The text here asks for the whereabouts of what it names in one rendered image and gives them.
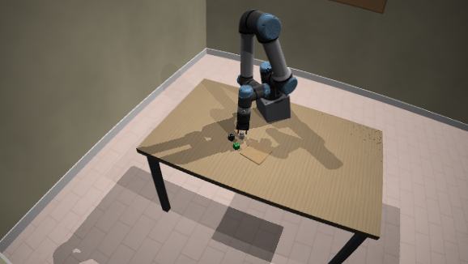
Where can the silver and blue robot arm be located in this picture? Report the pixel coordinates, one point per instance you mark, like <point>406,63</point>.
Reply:
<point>275,75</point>

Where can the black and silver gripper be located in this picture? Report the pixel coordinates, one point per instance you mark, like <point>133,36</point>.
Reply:
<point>243,118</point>

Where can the tan square mat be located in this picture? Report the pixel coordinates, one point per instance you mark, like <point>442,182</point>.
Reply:
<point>256,152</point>

